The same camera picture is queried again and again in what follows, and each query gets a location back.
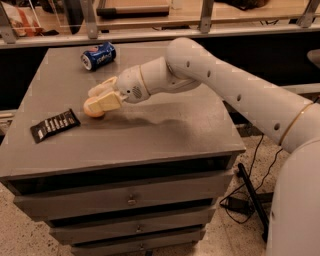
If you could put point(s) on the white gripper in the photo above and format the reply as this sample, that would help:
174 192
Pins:
130 84

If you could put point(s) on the orange fruit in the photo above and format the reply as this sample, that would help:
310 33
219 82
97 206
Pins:
92 108

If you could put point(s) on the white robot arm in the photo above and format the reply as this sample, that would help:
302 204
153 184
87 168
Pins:
290 120

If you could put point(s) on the black rxbar chocolate wrapper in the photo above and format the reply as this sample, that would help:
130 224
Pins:
54 125

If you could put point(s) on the blue pepsi can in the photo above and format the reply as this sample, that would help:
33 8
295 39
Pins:
98 56

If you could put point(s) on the dark tray on shelf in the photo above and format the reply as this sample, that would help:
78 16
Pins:
132 8

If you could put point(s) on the grey drawer cabinet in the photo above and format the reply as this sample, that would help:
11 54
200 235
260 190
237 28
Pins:
144 176

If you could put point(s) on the black power adapter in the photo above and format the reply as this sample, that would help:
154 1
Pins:
238 205

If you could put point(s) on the black table leg frame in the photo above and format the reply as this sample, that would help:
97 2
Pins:
257 199

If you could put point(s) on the metal shelf rail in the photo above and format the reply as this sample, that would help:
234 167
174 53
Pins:
192 18

